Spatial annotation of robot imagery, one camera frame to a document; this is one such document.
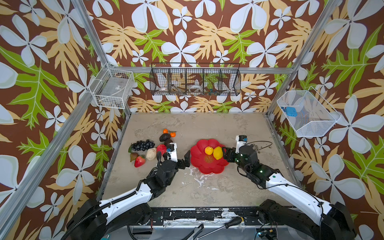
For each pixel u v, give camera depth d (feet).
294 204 1.58
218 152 2.98
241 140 2.27
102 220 1.33
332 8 2.25
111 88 2.83
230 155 2.31
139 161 2.96
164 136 3.31
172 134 3.43
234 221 2.36
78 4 2.21
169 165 1.94
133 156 3.04
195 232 2.30
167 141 3.32
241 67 2.99
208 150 3.06
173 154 2.23
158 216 2.44
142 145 3.19
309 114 2.68
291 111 2.82
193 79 3.20
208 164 3.04
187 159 2.30
